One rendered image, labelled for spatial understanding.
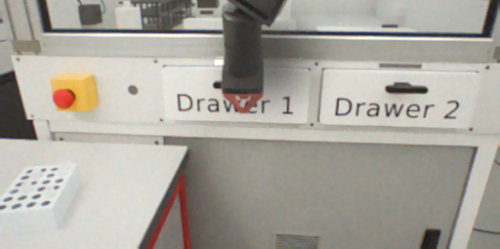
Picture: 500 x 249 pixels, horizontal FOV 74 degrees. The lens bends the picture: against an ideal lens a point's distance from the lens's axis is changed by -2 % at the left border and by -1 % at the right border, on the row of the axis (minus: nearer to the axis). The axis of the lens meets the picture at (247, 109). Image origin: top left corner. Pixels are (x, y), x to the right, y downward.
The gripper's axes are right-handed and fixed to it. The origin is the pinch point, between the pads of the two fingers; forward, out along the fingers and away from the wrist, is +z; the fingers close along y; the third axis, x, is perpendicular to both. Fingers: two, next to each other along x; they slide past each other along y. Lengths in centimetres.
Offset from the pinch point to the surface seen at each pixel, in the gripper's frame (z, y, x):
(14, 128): 47, 28, 82
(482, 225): 111, 23, -112
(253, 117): 6.8, 2.1, -1.8
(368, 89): 0.3, 4.2, -23.7
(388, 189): 23.3, -5.0, -32.4
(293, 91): 1.5, 4.5, -9.5
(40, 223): -0.6, -23.5, 27.7
